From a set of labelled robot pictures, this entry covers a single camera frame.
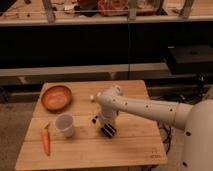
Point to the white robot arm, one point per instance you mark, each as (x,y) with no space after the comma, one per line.
(195,120)

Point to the orange wooden bowl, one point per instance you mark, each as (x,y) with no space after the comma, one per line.
(56,98)

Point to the orange carrot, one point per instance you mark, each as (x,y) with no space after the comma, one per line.
(46,139)

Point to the black striped eraser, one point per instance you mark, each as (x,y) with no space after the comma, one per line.
(107,129)

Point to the black box on shelf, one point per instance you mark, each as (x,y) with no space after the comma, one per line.
(194,59)

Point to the wooden table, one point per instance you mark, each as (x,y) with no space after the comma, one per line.
(136,143)

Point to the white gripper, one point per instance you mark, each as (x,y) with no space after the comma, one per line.
(106,120)

